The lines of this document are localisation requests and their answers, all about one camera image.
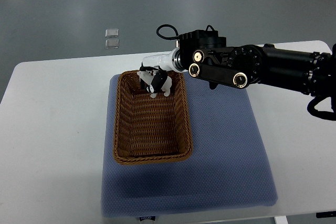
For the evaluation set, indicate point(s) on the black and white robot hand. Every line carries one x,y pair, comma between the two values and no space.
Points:
165,62

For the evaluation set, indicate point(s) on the brown wicker basket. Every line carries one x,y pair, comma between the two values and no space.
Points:
150,130

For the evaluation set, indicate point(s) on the lower clear floor plate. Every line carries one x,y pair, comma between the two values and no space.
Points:
112,44

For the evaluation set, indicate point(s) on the upper clear floor plate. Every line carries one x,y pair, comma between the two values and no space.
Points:
111,32

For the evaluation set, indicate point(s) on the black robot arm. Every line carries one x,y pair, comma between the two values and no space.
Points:
205,55

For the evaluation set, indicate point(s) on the clear floor plate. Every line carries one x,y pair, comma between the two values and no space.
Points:
111,32
112,44

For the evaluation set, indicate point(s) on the blue grey foam mat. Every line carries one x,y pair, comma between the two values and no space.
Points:
228,167

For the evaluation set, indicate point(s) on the white bear figurine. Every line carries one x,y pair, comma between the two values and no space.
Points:
155,81

